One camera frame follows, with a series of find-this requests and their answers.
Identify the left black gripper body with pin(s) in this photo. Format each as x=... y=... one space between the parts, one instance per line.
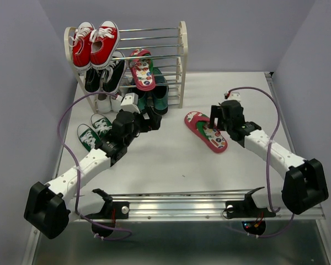
x=131 y=136

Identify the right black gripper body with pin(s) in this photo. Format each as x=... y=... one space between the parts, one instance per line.
x=225 y=126

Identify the pink patterned flip-flop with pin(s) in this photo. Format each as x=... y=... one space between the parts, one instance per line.
x=199 y=124
x=141 y=67

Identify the teal leather loafer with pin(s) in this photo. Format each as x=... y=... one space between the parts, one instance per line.
x=142 y=98
x=160 y=93

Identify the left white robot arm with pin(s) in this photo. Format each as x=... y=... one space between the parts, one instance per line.
x=46 y=208

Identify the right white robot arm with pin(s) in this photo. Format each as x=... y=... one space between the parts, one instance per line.
x=304 y=183

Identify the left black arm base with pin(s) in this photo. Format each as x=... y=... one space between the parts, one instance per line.
x=108 y=216

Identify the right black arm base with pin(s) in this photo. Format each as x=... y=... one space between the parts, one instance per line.
x=253 y=217

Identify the cream shoe rack chrome bars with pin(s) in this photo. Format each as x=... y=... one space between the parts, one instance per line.
x=169 y=51

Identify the right green canvas sneaker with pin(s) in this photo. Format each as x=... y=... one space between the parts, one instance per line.
x=101 y=124

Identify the green canvas sneaker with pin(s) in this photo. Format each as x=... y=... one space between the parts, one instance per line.
x=101 y=124
x=87 y=137

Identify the left green canvas sneaker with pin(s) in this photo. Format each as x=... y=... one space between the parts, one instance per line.
x=87 y=137

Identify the left white sneaker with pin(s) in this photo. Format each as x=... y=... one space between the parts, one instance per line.
x=103 y=103

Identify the white sneaker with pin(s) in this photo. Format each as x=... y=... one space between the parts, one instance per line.
x=103 y=103
x=116 y=101

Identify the right white sneaker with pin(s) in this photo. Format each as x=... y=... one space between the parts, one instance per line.
x=116 y=101

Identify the right black canvas sneaker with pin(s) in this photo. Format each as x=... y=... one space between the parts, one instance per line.
x=113 y=73

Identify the black canvas sneaker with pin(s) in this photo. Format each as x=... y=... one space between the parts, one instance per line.
x=93 y=80
x=113 y=73

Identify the left black canvas sneaker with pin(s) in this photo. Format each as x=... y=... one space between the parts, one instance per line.
x=93 y=80

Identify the left red canvas sneaker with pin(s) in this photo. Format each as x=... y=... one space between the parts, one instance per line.
x=81 y=46

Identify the red canvas sneaker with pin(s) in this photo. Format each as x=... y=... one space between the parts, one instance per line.
x=81 y=46
x=104 y=42

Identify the right red canvas sneaker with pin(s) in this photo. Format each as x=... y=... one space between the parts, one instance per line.
x=104 y=42

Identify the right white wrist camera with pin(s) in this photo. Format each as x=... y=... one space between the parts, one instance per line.
x=232 y=95

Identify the aluminium mounting rail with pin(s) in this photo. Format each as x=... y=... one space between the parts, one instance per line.
x=171 y=207

